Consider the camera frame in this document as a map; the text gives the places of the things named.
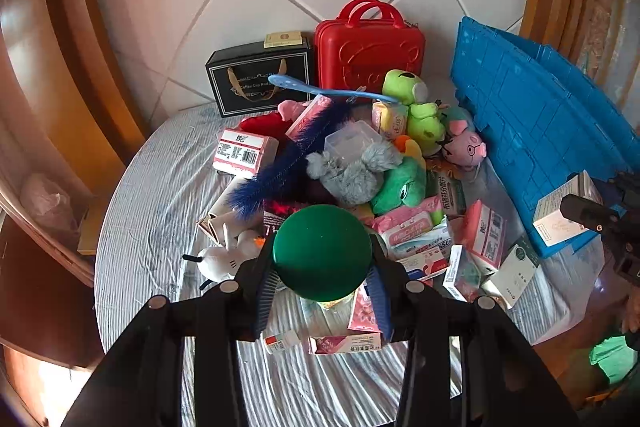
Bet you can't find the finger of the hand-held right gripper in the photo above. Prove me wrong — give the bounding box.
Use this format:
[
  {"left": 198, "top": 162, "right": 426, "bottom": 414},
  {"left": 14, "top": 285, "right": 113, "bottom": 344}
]
[{"left": 559, "top": 194, "right": 619, "bottom": 234}]

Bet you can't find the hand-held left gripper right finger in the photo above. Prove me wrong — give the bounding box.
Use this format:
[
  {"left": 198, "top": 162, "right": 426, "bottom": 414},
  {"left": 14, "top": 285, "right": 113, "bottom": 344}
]
[{"left": 366, "top": 233, "right": 581, "bottom": 427}]

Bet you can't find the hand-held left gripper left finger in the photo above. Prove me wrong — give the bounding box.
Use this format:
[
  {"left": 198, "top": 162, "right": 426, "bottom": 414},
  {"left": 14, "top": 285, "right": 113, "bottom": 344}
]
[{"left": 60, "top": 251, "right": 282, "bottom": 427}]

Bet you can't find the white cream box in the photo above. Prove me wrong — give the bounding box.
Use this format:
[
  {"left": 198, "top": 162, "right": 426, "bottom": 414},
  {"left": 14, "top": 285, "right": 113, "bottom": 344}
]
[{"left": 532, "top": 171, "right": 604, "bottom": 249}]

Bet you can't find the green round lid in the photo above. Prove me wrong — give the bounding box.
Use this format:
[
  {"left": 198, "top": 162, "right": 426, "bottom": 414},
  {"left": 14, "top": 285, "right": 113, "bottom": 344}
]
[{"left": 272, "top": 204, "right": 374, "bottom": 304}]

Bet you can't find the pink barcode tissue pack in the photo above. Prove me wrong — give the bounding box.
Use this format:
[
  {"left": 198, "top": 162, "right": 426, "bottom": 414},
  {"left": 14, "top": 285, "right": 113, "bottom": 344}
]
[
  {"left": 212, "top": 128, "right": 280, "bottom": 178},
  {"left": 459, "top": 199, "right": 508, "bottom": 271}
]

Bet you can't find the blue plastic crate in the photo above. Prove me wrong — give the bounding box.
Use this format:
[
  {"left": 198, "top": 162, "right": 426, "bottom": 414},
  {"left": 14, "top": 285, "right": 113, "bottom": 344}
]
[{"left": 450, "top": 17, "right": 640, "bottom": 261}]

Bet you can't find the clear plastic container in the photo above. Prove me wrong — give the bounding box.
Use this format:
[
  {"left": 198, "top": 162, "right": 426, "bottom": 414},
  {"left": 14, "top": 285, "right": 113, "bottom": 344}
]
[{"left": 323, "top": 120, "right": 387, "bottom": 164}]

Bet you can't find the pink floral sachet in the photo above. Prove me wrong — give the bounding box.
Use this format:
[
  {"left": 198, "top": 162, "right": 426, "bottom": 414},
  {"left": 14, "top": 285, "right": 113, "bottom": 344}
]
[{"left": 347, "top": 291, "right": 384, "bottom": 336}]

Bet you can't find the small white red bottle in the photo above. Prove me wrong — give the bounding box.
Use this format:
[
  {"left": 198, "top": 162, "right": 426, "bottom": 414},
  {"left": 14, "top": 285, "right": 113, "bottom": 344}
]
[{"left": 263, "top": 330, "right": 304, "bottom": 354}]

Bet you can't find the flat pink box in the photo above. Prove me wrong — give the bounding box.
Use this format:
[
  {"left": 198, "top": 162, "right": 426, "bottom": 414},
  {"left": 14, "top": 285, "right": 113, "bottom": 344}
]
[{"left": 307, "top": 334, "right": 384, "bottom": 356}]

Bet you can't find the white plush toy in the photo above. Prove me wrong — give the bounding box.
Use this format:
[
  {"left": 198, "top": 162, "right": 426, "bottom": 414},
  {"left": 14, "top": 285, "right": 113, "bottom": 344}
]
[{"left": 182, "top": 211, "right": 264, "bottom": 291}]

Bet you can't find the white red flat box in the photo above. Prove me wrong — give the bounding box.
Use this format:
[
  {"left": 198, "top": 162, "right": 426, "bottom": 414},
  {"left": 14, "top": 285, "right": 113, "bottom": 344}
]
[{"left": 397, "top": 247, "right": 451, "bottom": 281}]

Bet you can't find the pink wet wipe pack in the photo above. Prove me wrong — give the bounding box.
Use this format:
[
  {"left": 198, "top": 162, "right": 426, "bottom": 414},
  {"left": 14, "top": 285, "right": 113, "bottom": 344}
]
[{"left": 372, "top": 199, "right": 454, "bottom": 259}]

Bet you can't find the small teal pink box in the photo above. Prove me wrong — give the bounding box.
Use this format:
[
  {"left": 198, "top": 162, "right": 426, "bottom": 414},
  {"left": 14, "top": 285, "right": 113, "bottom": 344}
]
[{"left": 442, "top": 245, "right": 482, "bottom": 304}]

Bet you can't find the white box green print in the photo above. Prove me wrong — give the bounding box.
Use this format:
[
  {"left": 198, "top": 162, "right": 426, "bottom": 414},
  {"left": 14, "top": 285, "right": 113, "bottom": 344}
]
[{"left": 481, "top": 244, "right": 542, "bottom": 311}]

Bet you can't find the white brown paper cup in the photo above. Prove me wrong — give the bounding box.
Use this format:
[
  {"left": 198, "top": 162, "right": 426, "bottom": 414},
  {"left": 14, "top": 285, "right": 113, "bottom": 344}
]
[{"left": 198, "top": 179, "right": 252, "bottom": 244}]

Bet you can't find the green dinosaur plush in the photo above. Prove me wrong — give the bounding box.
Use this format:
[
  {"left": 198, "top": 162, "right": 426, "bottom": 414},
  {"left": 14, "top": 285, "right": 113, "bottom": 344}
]
[{"left": 370, "top": 136, "right": 429, "bottom": 216}]

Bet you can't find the green cloth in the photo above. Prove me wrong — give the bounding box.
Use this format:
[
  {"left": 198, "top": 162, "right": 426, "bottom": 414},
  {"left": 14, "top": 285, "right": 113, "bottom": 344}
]
[{"left": 589, "top": 332, "right": 637, "bottom": 384}]

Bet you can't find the grey plush toy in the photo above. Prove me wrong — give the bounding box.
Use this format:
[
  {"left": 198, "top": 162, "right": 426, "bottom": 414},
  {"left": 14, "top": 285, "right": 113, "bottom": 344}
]
[{"left": 305, "top": 141, "right": 402, "bottom": 208}]

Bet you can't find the green white medicine box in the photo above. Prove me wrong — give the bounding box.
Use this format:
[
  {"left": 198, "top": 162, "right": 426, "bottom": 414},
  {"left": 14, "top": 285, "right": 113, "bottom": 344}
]
[{"left": 429, "top": 169, "right": 469, "bottom": 219}]

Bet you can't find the blue fluffy brush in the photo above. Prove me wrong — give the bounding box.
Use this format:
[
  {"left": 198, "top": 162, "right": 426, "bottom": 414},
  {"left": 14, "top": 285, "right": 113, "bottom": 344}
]
[{"left": 227, "top": 102, "right": 352, "bottom": 221}]

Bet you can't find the pink pig plush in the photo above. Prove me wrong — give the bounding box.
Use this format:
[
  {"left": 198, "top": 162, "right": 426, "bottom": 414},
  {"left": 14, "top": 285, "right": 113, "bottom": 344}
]
[{"left": 442, "top": 119, "right": 489, "bottom": 168}]

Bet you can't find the red plush cloth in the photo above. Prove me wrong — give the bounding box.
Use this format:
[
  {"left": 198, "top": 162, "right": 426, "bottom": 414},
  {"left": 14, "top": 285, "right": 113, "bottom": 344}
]
[{"left": 238, "top": 112, "right": 292, "bottom": 144}]

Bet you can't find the yellow tissue pack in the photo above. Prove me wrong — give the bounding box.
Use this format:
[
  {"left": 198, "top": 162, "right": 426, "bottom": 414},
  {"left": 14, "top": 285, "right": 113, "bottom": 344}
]
[{"left": 372, "top": 100, "right": 409, "bottom": 140}]

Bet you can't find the green frog plush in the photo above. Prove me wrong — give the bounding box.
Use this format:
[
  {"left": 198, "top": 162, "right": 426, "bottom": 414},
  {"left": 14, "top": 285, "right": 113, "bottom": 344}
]
[{"left": 382, "top": 69, "right": 449, "bottom": 156}]

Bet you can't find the pink slim tissue pack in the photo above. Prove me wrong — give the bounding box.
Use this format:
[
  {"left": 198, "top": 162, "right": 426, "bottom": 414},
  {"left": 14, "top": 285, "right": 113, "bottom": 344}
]
[{"left": 284, "top": 97, "right": 334, "bottom": 144}]

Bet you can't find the black gift bag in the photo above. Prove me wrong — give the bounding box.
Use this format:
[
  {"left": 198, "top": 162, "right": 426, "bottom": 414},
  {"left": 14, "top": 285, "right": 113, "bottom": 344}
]
[{"left": 205, "top": 43, "right": 316, "bottom": 118}]

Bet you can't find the clear plastic bag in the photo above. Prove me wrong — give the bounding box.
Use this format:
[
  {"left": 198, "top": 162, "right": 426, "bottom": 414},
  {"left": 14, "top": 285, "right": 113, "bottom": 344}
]
[{"left": 20, "top": 173, "right": 77, "bottom": 234}]

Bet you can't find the red plastic suitcase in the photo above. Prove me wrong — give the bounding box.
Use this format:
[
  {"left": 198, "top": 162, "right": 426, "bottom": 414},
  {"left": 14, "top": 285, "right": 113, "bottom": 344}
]
[{"left": 314, "top": 0, "right": 426, "bottom": 90}]

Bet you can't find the small gold box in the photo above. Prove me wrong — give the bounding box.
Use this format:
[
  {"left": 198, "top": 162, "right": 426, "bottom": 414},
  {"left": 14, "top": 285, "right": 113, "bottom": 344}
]
[{"left": 263, "top": 32, "right": 305, "bottom": 49}]

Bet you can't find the blue long-handled spoon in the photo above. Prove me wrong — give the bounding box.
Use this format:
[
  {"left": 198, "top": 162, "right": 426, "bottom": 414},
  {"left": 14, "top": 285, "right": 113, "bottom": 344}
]
[{"left": 268, "top": 74, "right": 407, "bottom": 104}]

